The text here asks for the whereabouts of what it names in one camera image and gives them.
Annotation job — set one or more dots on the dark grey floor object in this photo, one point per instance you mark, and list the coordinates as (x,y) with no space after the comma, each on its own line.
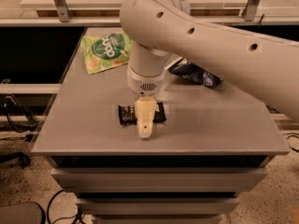
(22,213)

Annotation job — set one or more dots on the metal railing frame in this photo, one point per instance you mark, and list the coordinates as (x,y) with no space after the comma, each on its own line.
(230,12)

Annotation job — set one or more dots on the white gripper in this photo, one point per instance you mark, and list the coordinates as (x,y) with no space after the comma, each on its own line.
(146,84)

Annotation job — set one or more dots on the grey drawer cabinet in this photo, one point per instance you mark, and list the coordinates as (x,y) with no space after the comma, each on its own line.
(157,195)

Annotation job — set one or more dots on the blue crumpled chip bag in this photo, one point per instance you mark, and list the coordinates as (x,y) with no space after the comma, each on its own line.
(190,71)

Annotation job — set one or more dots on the dark chocolate rxbar wrapper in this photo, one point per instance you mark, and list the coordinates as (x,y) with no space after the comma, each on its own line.
(127,114)

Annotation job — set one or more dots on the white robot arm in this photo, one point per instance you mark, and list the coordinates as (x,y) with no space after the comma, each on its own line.
(264,66)

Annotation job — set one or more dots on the green rice chip bag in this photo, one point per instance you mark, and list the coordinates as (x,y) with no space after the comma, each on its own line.
(105,52)

